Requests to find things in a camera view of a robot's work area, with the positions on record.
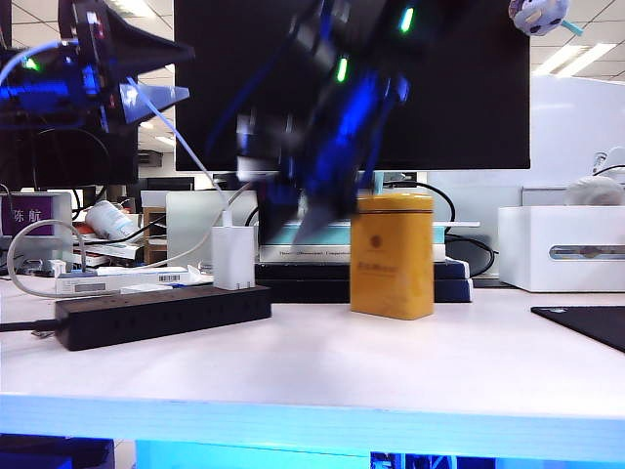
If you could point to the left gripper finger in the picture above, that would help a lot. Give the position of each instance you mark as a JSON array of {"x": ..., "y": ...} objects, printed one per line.
[
  {"x": 151, "y": 100},
  {"x": 141, "y": 46}
]

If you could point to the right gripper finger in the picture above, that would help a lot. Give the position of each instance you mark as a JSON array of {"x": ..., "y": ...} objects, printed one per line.
[
  {"x": 317, "y": 215},
  {"x": 276, "y": 210}
]

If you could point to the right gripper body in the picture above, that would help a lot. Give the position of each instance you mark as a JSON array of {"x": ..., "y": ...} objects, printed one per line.
[{"x": 332, "y": 141}]

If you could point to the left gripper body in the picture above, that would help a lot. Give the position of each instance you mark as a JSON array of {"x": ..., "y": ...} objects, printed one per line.
[{"x": 93, "y": 58}]

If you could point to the white 65W wall charger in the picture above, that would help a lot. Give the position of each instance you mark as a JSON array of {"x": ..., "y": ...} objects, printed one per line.
[{"x": 233, "y": 259}]

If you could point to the yellow rectangular tin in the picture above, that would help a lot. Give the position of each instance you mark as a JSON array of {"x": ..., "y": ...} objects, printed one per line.
[{"x": 390, "y": 259}]

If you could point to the teal book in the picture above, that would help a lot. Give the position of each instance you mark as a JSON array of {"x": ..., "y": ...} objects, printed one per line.
[{"x": 337, "y": 232}]

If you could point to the white book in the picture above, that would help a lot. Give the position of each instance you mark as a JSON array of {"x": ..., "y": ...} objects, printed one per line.
[{"x": 317, "y": 254}]

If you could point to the black flat box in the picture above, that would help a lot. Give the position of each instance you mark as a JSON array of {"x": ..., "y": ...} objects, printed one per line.
[
  {"x": 303, "y": 292},
  {"x": 303, "y": 271}
]

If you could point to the white desk divider panel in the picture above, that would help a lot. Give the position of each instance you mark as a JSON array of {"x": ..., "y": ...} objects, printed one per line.
[{"x": 190, "y": 220}]

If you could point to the black computer monitor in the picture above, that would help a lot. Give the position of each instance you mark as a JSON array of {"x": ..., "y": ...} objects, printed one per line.
[
  {"x": 63, "y": 161},
  {"x": 5, "y": 22}
]

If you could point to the white plastic bottle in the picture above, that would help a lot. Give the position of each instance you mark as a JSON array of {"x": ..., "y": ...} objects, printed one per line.
[{"x": 110, "y": 220}]

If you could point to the brown wooden shelf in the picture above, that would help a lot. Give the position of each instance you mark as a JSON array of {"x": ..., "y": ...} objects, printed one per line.
[{"x": 155, "y": 254}]

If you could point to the black AOC monitor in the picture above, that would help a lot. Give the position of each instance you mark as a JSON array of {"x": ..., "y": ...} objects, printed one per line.
[{"x": 464, "y": 98}]

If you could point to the black power strip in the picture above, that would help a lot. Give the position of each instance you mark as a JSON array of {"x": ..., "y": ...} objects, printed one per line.
[{"x": 166, "y": 312}]

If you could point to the stack of books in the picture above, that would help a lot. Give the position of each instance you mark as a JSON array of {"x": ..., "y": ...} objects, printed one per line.
[{"x": 112, "y": 250}]

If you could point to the white blue carton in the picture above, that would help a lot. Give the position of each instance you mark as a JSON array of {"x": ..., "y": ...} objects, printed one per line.
[{"x": 137, "y": 279}]

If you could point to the purple name sign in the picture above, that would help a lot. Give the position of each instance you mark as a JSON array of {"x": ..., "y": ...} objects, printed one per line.
[{"x": 29, "y": 215}]

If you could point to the small white adapter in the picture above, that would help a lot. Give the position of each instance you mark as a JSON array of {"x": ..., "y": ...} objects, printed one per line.
[{"x": 54, "y": 268}]

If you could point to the grey storage box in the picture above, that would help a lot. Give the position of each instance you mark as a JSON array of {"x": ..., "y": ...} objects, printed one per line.
[{"x": 542, "y": 195}]

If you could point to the white tissue box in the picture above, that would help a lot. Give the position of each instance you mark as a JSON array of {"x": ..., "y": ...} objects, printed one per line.
[{"x": 537, "y": 254}]

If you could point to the white plush toy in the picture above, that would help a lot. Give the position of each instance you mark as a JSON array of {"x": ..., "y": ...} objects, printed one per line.
[{"x": 537, "y": 14}]

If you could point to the black mouse pad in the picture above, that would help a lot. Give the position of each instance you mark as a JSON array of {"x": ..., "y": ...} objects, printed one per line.
[{"x": 591, "y": 327}]

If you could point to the dark blue cabinet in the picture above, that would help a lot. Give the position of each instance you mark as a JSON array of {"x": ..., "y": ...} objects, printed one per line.
[{"x": 49, "y": 454}]

